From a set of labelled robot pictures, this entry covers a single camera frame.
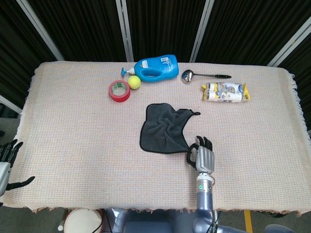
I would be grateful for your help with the yellow tennis ball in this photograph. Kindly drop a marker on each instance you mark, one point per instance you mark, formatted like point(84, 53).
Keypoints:
point(134, 82)

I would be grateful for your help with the beige woven tablecloth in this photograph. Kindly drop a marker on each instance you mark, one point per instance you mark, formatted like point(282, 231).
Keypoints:
point(73, 145)

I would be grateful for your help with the red adhesive tape roll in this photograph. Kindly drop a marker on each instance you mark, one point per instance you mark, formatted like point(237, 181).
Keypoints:
point(119, 98)

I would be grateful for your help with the grey-blue robot torso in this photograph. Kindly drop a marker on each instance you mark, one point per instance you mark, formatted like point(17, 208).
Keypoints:
point(150, 223)

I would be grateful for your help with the dark grey cloth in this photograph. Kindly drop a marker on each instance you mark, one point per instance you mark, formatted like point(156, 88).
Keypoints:
point(160, 136)

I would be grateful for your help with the plastic pack of white rolls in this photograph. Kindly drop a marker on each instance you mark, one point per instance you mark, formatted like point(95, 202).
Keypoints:
point(226, 93)

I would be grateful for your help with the blue detergent pump bottle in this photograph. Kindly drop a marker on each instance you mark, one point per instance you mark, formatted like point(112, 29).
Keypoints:
point(167, 68)

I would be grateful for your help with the left silver and black robot hand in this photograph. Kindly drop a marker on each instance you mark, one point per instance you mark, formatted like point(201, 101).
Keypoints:
point(4, 172)

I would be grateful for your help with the grey metal frame post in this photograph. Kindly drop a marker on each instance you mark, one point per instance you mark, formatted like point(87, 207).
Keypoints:
point(124, 29)
point(289, 41)
point(9, 104)
point(201, 31)
point(40, 31)

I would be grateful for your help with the right silver and black robot hand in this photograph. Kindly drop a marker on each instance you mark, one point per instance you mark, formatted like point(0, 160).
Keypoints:
point(205, 160)

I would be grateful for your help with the white round stool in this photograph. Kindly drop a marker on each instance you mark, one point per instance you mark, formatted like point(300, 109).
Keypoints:
point(82, 221)

